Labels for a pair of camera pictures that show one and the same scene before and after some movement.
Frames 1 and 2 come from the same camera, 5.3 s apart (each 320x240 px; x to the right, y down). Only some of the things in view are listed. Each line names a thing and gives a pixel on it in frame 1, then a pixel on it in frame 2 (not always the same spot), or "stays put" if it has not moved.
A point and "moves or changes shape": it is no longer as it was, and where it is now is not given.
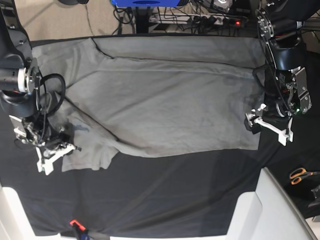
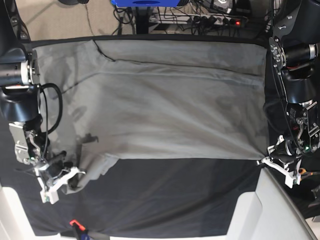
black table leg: [142, 14] stays put
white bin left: [14, 224] stays put
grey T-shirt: [153, 95] moves or changes shape
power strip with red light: [214, 19] stays put
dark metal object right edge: [316, 192] stays put
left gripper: [48, 152] -> [51, 173]
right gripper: [281, 125] -> [284, 157]
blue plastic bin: [146, 3] stays put
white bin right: [268, 213] stays put
